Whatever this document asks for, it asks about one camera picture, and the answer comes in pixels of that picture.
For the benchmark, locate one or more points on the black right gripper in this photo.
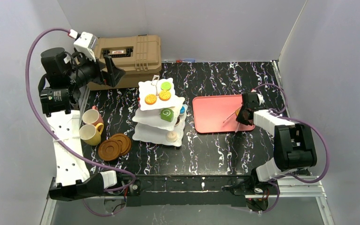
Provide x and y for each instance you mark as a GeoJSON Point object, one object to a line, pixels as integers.
{"type": "Point", "coordinates": [247, 108]}

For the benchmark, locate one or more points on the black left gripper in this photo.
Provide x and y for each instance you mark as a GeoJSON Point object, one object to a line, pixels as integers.
{"type": "Point", "coordinates": [106, 71]}

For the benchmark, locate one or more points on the tan plastic tool case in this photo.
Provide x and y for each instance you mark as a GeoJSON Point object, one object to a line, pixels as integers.
{"type": "Point", "coordinates": [139, 56]}

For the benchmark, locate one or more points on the pink serving tray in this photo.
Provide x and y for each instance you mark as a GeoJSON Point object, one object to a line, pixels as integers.
{"type": "Point", "coordinates": [210, 111]}

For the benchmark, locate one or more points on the round orange waffle cookie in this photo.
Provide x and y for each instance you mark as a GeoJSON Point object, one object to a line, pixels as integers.
{"type": "Point", "coordinates": [150, 99]}

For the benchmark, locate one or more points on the green round macaron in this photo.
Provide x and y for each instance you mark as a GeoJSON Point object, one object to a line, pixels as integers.
{"type": "Point", "coordinates": [166, 86]}

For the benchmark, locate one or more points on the white three-tier cake stand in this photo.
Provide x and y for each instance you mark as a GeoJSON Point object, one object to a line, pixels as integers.
{"type": "Point", "coordinates": [150, 128]}

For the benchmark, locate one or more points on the green roll cake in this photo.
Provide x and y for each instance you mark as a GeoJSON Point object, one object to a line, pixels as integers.
{"type": "Point", "coordinates": [167, 114]}

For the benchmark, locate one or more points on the white round cake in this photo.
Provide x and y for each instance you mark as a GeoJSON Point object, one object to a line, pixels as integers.
{"type": "Point", "coordinates": [172, 136]}

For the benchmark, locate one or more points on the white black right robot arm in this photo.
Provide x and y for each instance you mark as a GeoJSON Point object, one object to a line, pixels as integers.
{"type": "Point", "coordinates": [293, 142]}

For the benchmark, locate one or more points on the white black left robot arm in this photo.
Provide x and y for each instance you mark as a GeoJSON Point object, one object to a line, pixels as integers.
{"type": "Point", "coordinates": [59, 92]}

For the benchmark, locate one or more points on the orange biscuit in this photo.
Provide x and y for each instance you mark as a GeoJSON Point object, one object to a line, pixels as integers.
{"type": "Point", "coordinates": [237, 111]}

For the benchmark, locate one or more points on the pink mug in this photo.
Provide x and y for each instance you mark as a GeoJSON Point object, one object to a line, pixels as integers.
{"type": "Point", "coordinates": [92, 116]}

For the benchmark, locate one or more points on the yellow mug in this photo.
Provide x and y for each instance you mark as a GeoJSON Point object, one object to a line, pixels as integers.
{"type": "Point", "coordinates": [91, 134]}

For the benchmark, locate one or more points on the stack of brown wooden coasters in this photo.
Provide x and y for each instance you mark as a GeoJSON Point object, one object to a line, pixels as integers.
{"type": "Point", "coordinates": [116, 146]}

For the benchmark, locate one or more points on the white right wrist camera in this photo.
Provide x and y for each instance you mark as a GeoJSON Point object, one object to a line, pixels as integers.
{"type": "Point", "coordinates": [261, 99]}

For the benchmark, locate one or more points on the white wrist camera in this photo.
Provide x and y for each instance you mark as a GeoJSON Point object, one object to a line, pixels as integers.
{"type": "Point", "coordinates": [86, 44]}
{"type": "Point", "coordinates": [261, 99]}

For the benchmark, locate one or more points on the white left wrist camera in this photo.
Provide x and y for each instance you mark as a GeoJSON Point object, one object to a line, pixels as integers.
{"type": "Point", "coordinates": [86, 44]}

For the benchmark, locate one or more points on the aluminium frame rail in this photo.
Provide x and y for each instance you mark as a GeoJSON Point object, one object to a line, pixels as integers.
{"type": "Point", "coordinates": [236, 185]}

